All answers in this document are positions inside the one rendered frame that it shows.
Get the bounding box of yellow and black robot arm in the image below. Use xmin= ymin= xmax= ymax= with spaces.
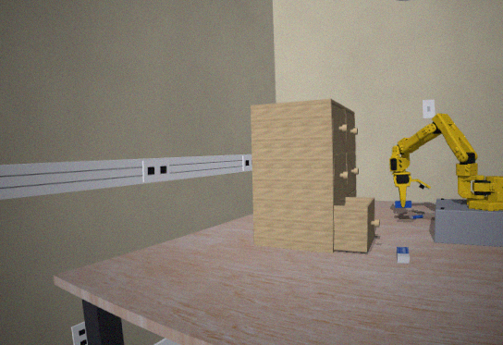
xmin=389 ymin=113 xmax=503 ymax=211

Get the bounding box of white and blue eraser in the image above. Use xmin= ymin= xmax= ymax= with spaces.
xmin=397 ymin=247 xmax=410 ymax=264

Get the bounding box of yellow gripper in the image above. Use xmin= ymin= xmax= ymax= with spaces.
xmin=392 ymin=170 xmax=431 ymax=207

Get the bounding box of wooden chest of drawers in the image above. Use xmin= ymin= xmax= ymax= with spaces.
xmin=251 ymin=99 xmax=356 ymax=253

